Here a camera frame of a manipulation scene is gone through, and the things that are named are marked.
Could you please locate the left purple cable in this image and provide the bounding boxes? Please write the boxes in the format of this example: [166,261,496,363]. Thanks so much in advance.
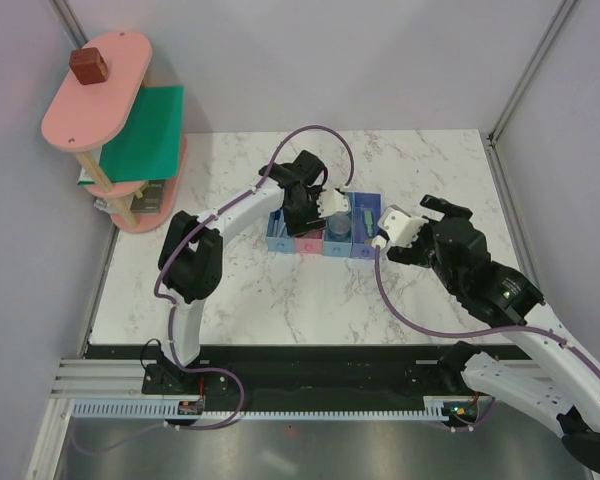
[72,124,357,456]

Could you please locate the green folder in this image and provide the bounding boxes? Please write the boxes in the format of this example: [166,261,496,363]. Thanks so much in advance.
[90,86,184,184]

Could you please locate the purple plastic bin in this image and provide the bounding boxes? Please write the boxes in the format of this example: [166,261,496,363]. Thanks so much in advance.
[351,192,382,260]

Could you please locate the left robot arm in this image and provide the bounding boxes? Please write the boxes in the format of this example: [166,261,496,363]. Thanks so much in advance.
[154,150,328,393]

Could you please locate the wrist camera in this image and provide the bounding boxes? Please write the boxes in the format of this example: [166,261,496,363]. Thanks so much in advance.
[371,205,427,249]
[317,189,351,218]

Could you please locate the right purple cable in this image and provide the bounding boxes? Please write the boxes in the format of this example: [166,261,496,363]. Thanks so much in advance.
[372,237,600,434]

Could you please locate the pink plastic bin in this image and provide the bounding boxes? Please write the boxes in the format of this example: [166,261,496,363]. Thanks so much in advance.
[294,230,324,255]

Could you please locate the purple cable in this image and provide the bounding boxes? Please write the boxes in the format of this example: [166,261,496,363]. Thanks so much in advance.
[72,124,357,456]
[372,237,600,434]

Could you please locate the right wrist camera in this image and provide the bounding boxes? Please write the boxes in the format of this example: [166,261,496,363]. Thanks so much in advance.
[371,205,427,249]

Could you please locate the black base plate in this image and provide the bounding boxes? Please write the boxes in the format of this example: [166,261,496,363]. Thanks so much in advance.
[83,343,564,411]

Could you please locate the pink wooden shelf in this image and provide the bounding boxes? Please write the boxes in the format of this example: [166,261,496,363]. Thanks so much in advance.
[41,31,187,233]

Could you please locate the light blue bin leftmost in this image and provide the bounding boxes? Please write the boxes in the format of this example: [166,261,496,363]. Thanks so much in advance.
[265,209,296,254]

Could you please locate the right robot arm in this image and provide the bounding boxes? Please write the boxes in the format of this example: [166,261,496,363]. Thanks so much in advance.
[372,195,600,474]

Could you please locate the white cable duct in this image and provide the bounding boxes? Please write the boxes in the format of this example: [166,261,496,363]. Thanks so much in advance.
[73,397,456,420]

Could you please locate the black Canon setup booklet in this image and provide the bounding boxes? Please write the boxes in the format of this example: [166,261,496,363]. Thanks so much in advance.
[130,180,166,214]

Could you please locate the blue cap marker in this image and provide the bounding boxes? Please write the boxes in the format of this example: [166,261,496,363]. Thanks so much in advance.
[272,211,282,237]

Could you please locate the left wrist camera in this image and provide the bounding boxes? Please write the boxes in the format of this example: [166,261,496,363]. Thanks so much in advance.
[317,189,351,218]

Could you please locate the light blue bin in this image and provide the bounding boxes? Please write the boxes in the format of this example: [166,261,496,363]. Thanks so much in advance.
[323,211,353,258]
[265,209,296,254]

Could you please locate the brown wooden block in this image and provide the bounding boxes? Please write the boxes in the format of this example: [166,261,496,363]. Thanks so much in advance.
[69,47,109,85]

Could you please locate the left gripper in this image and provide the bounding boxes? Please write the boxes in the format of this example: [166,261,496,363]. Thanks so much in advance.
[284,187,329,239]

